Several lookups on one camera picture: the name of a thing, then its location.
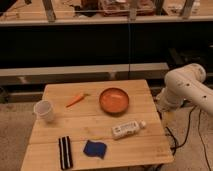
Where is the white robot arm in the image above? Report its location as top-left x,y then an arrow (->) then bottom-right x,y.
156,63 -> 213,116

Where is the orange bowl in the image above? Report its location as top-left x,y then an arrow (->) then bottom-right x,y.
99,87 -> 129,115

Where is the orange carrot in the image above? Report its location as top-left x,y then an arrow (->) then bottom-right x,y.
66,93 -> 89,108

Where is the wooden table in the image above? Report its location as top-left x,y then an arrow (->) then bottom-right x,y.
21,80 -> 173,171

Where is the white plastic bottle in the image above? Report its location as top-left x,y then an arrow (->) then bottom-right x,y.
111,121 -> 146,140

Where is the blue sponge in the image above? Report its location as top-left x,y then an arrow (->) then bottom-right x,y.
83,140 -> 107,159

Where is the black white striped block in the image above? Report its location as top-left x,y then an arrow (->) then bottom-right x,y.
58,136 -> 73,170

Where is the black cable on floor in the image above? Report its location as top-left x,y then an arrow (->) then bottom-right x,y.
164,105 -> 213,171

